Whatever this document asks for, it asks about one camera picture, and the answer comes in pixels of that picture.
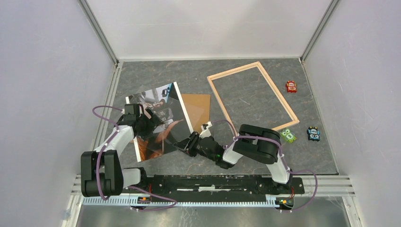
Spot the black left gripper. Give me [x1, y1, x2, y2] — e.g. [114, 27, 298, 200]
[137, 107, 165, 142]

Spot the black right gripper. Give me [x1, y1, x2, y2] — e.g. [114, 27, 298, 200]
[174, 131, 217, 161]

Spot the printed photo with white border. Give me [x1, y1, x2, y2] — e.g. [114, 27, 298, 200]
[125, 81, 194, 163]

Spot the brown cardboard backing board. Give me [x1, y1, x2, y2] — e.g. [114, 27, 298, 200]
[182, 94, 211, 133]

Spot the light wooden picture frame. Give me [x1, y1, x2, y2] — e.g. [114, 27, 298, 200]
[207, 61, 300, 131]

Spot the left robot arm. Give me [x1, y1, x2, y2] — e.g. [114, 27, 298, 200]
[80, 104, 163, 200]

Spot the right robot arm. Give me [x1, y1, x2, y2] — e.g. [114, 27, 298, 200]
[174, 122, 305, 195]

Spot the red monster toy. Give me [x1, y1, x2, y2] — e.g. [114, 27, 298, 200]
[286, 80, 297, 93]

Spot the blue black monster toy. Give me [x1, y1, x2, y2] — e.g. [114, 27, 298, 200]
[307, 126, 320, 141]

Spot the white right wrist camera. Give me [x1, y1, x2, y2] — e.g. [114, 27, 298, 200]
[199, 121, 212, 139]

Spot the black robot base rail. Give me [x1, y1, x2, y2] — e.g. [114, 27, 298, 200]
[70, 175, 356, 212]

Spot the aluminium corner post left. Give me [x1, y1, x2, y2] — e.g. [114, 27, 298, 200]
[78, 0, 119, 65]

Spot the aluminium corner post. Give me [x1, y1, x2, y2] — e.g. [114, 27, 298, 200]
[78, 0, 119, 65]
[299, 0, 340, 65]

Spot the aluminium corner post right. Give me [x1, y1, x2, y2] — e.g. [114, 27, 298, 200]
[299, 0, 340, 65]

